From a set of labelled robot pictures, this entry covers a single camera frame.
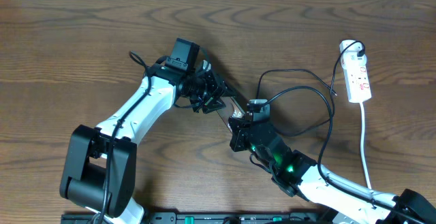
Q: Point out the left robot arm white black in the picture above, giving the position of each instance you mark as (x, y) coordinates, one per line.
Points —
(100, 166)

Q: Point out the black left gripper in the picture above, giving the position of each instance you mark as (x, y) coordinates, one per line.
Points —
(218, 90)

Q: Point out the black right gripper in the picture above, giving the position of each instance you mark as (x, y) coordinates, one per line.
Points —
(239, 133)

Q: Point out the Samsung Galaxy smartphone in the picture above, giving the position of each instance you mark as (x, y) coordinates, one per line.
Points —
(231, 110)

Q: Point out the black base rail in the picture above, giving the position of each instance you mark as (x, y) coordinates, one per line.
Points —
(173, 218)

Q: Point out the white power strip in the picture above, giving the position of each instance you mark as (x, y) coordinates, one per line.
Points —
(353, 61)

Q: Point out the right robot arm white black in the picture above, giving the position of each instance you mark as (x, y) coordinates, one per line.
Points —
(297, 174)

